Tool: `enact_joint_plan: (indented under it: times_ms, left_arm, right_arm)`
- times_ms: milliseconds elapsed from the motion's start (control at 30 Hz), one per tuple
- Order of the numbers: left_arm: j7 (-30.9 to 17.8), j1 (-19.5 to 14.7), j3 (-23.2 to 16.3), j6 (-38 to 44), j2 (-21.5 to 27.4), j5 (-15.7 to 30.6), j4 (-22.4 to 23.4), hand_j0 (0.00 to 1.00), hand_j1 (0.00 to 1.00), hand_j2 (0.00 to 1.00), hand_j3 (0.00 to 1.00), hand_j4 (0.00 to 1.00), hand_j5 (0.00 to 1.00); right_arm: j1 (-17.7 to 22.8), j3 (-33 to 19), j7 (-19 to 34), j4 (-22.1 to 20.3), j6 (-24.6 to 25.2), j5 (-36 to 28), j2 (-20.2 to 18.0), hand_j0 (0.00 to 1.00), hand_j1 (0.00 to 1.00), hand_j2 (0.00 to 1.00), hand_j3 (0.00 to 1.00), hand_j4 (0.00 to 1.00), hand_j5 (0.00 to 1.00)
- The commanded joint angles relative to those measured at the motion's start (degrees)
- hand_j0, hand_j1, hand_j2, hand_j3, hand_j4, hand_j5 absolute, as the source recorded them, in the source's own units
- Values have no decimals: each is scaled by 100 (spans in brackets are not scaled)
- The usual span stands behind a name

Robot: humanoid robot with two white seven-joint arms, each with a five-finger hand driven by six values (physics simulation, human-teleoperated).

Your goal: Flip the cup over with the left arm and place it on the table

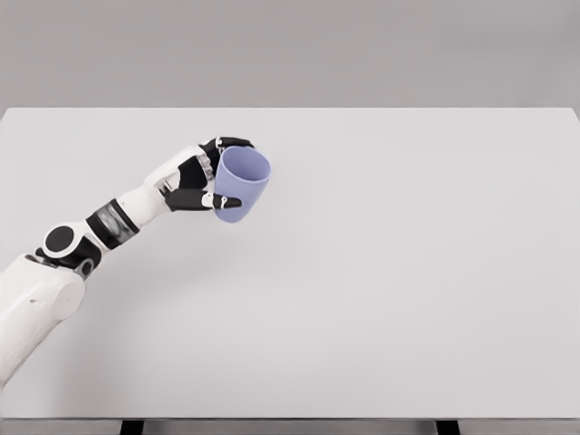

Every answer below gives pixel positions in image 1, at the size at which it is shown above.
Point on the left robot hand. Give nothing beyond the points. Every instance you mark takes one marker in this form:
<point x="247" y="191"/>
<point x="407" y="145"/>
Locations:
<point x="190" y="176"/>

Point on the lavender blue cup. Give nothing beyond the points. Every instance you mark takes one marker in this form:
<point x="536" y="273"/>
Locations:
<point x="239" y="190"/>

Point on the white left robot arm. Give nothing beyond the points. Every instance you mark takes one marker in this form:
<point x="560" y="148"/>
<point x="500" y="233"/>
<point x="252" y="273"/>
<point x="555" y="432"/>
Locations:
<point x="50" y="281"/>

